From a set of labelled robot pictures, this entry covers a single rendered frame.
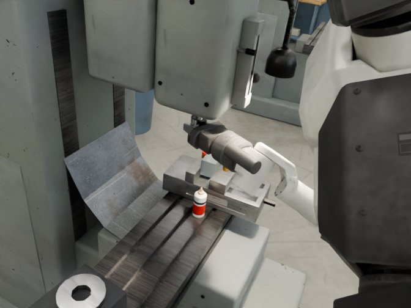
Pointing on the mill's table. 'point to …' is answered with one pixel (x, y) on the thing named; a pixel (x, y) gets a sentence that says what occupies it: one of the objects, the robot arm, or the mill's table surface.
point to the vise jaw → (221, 180)
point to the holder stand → (84, 292)
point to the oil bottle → (199, 203)
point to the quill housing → (198, 53)
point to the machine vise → (241, 206)
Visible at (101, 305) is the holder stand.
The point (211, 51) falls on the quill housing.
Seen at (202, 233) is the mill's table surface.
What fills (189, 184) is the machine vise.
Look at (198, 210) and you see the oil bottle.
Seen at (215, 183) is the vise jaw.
